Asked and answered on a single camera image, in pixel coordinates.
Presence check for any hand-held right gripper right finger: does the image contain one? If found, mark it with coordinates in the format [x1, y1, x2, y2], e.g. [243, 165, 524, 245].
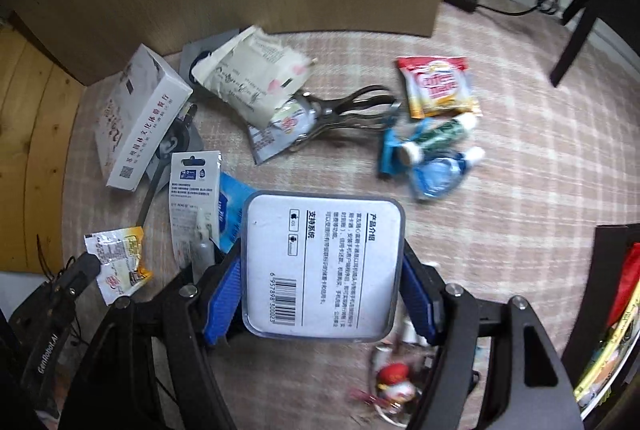
[399, 239, 585, 430]

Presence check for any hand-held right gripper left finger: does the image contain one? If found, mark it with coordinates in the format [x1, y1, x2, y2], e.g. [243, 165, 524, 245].
[59, 252, 242, 430]

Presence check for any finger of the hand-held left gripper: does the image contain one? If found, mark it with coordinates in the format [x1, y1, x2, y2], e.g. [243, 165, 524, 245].
[47, 253, 104, 297]

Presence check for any silver and orange snack packet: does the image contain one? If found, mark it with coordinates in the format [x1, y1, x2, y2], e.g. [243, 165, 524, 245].
[84, 226, 154, 307]

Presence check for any toy figurine with red cap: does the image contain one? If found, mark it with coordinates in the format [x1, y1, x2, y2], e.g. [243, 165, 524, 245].
[374, 361, 417, 412]

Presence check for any clear box with white label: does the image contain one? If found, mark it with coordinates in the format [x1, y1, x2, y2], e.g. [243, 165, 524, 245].
[241, 191, 406, 343]

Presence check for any black storage container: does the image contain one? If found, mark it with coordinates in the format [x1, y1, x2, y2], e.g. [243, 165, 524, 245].
[560, 224, 640, 429]

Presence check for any blue wipes packet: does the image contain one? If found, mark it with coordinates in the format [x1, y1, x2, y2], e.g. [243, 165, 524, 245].
[215, 172, 259, 254]

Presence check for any blue and white blister pack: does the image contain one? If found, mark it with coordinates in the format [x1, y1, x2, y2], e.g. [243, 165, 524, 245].
[167, 151, 224, 272]

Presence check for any white box with red print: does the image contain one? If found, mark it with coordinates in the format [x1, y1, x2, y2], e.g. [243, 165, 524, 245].
[95, 44, 195, 191]

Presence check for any green tube with white cap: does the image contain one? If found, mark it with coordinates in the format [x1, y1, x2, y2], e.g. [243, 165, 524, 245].
[399, 112, 479, 164]

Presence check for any silver and blue foil packet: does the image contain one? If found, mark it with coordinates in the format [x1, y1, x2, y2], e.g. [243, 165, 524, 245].
[248, 97, 322, 166]

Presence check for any gold-edged flat box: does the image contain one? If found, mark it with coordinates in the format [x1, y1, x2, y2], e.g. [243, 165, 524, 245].
[574, 285, 640, 409]

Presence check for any red cloth pouch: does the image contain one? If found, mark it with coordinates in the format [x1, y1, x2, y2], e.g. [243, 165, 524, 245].
[606, 242, 640, 329]

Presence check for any red and yellow creamer packet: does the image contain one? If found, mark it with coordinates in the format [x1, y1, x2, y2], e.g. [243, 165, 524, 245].
[396, 56, 483, 120]

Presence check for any cream paper packet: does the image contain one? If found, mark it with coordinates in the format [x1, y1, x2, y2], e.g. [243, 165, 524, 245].
[192, 26, 314, 129]

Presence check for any grey pouch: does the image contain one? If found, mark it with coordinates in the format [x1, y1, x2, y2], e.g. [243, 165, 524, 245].
[179, 29, 242, 84]

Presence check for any black power cable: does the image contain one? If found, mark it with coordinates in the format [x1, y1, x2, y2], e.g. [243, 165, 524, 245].
[474, 0, 567, 17]

